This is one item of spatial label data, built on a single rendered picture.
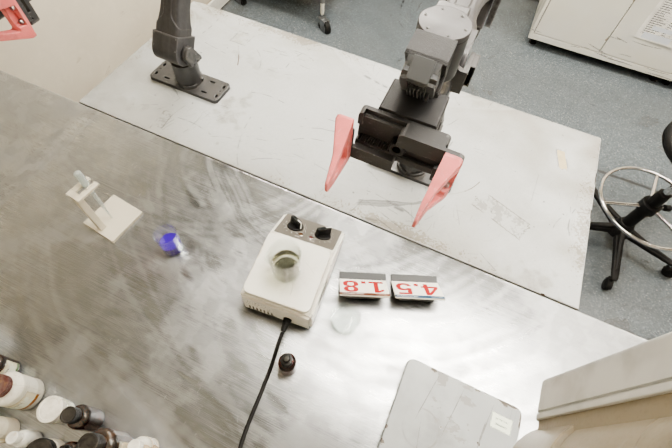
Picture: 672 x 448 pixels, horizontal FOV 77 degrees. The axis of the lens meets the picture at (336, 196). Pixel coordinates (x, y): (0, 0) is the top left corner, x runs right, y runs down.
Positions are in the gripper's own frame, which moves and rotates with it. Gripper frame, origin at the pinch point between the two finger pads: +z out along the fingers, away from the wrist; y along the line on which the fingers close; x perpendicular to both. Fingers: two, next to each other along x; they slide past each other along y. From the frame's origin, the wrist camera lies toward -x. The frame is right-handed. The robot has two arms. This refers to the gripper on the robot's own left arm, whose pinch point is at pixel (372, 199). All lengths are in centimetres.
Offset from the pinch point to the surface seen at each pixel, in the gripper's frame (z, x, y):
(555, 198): -44, 41, 32
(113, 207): 0, 39, -52
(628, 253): -107, 132, 99
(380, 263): -12.3, 40.4, 2.1
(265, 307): 6.4, 34.7, -12.7
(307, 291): 1.8, 31.4, -6.9
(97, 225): 6, 37, -50
